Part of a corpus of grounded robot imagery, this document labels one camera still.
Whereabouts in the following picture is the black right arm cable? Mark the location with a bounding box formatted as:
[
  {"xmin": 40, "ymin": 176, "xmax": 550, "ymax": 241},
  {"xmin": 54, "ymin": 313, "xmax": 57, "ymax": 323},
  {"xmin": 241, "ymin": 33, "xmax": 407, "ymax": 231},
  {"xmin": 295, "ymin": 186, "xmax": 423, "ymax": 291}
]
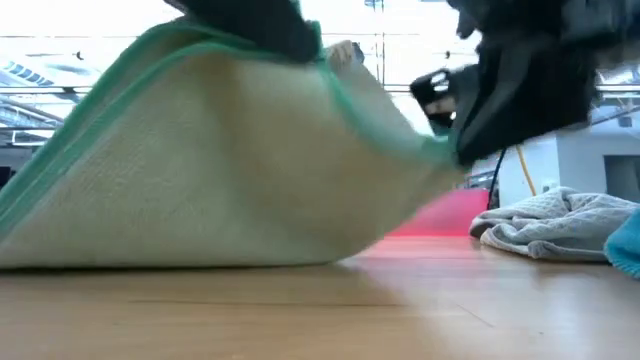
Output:
[{"xmin": 487, "ymin": 147, "xmax": 508, "ymax": 210}]

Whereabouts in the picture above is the blue microfiber towel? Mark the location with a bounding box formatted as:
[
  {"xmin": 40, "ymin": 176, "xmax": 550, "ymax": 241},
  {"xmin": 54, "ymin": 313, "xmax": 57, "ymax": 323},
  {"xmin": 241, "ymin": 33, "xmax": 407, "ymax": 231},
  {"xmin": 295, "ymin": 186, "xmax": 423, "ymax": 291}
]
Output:
[{"xmin": 603, "ymin": 209, "xmax": 640, "ymax": 280}]

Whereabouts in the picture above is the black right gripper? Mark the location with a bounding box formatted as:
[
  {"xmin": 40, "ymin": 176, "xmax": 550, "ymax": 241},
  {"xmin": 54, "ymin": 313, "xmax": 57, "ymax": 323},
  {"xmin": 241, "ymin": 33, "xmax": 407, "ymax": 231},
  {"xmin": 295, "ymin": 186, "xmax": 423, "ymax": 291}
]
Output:
[{"xmin": 409, "ymin": 0, "xmax": 640, "ymax": 167}]

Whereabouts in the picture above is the grey microfiber towel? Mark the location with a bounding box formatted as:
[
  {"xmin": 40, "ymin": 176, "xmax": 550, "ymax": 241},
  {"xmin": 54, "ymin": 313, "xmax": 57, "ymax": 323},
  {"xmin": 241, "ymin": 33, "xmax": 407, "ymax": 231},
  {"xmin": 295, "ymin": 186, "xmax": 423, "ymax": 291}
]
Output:
[{"xmin": 469, "ymin": 186, "xmax": 640, "ymax": 264}]

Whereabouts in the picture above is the pale green microfiber towel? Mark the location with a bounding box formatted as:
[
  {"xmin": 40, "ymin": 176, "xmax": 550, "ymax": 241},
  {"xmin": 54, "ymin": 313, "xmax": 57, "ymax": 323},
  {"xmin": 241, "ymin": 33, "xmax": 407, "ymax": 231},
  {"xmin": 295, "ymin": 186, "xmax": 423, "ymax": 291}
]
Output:
[{"xmin": 0, "ymin": 17, "xmax": 467, "ymax": 271}]

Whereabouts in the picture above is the red plastic tray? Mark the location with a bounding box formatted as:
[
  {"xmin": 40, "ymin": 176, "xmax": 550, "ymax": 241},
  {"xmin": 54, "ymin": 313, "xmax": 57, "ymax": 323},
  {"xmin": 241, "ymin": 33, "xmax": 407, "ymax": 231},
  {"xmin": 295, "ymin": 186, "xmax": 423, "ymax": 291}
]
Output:
[{"xmin": 387, "ymin": 187, "xmax": 490, "ymax": 239}]

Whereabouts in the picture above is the long white light bar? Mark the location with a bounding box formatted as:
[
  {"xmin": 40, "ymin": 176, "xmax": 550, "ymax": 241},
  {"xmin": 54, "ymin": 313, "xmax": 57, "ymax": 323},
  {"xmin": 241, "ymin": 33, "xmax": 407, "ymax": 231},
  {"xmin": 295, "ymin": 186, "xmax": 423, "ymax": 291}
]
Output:
[{"xmin": 0, "ymin": 84, "xmax": 640, "ymax": 96}]

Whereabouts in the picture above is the yellow hanging cable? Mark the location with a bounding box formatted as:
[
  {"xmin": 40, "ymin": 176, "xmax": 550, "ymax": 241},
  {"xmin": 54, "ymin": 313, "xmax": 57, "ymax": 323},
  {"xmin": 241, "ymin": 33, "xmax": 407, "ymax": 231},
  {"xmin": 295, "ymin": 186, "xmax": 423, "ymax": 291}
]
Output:
[{"xmin": 514, "ymin": 144, "xmax": 538, "ymax": 197}]

